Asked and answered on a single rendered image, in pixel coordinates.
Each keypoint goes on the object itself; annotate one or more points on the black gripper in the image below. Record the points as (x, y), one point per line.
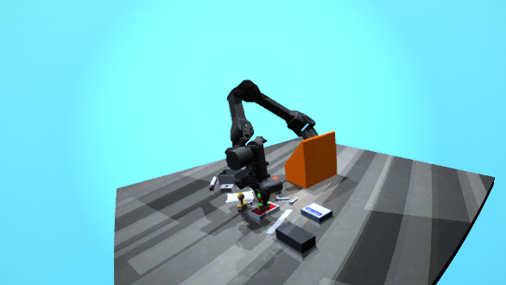
(263, 186)

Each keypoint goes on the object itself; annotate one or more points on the pale blue flat bar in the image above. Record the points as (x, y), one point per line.
(279, 220)

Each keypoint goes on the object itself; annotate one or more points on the yellow hand stamp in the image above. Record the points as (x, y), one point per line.
(243, 204)

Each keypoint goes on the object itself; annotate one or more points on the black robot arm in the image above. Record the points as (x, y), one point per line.
(241, 155)

